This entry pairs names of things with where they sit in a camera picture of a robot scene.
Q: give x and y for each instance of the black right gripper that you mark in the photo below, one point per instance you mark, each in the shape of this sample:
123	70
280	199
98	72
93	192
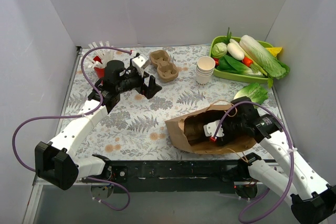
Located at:
220	140

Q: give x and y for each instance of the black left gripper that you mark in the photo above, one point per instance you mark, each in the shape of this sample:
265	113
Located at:
144	83

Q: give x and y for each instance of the brown pulp cup carrier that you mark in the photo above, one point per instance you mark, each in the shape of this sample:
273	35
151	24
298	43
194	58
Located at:
166	69

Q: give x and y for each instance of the black takeout coffee cup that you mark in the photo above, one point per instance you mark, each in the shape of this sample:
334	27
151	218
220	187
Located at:
193	130

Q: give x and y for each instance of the brown paper bag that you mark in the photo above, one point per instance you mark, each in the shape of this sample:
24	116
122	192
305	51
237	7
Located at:
205	145

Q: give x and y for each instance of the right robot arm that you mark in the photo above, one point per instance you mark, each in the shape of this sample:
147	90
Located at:
283	155

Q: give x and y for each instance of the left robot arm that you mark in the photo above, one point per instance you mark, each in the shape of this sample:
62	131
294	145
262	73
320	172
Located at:
56	161

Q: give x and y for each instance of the floral patterned table mat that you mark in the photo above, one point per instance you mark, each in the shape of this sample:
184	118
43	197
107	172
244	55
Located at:
135	129

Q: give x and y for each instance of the small bok choy toy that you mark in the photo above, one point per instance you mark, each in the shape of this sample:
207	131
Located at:
254	91

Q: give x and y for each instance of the red plastic straw cup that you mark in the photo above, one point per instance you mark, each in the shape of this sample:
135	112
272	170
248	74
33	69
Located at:
99	70

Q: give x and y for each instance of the white paper cup stack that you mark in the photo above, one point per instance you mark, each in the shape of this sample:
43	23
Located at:
204	70

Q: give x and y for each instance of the green bok choy toy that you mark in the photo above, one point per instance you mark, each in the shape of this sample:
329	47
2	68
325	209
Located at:
229	64

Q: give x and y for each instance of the white wrapped straws bundle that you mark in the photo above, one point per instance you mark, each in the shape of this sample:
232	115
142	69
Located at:
103	56

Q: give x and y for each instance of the orange carrot toy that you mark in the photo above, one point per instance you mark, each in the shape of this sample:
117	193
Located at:
247	61

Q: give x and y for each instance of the napa cabbage toy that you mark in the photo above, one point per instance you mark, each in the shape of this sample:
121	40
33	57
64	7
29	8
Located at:
273	67

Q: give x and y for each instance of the round green cabbage toy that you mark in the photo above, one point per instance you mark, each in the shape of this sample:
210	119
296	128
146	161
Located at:
218	50

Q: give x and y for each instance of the white radish toy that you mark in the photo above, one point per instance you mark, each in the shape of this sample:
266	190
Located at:
235	51

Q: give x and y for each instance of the green vegetable tray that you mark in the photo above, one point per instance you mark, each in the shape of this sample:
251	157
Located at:
233	76

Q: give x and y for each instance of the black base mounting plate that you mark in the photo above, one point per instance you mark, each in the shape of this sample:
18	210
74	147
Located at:
171	176

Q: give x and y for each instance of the yellow pepper toy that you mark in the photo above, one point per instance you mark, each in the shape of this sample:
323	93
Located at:
275	50

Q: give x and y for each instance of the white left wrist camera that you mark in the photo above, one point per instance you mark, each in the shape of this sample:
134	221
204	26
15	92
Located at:
139	61

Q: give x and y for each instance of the aluminium frame rail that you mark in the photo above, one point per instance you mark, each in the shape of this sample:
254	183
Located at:
307	205

